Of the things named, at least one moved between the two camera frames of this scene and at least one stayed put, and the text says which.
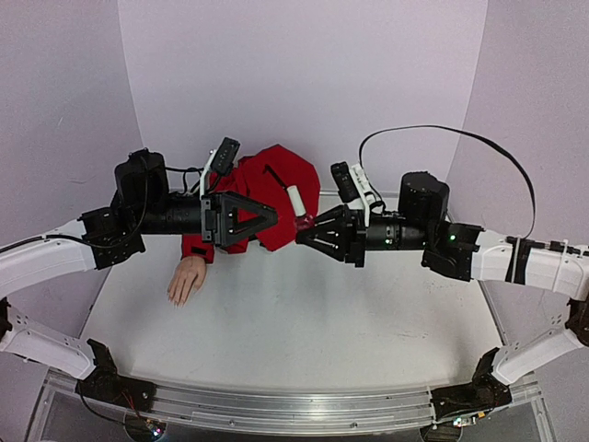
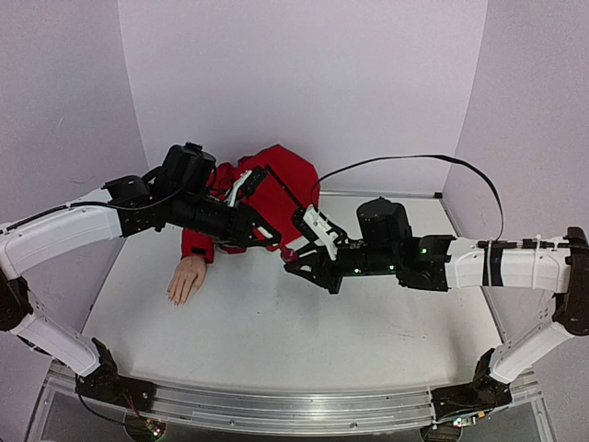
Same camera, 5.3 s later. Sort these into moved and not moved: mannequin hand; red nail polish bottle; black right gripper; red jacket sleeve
Moved: red nail polish bottle; black right gripper
Not moved: mannequin hand; red jacket sleeve
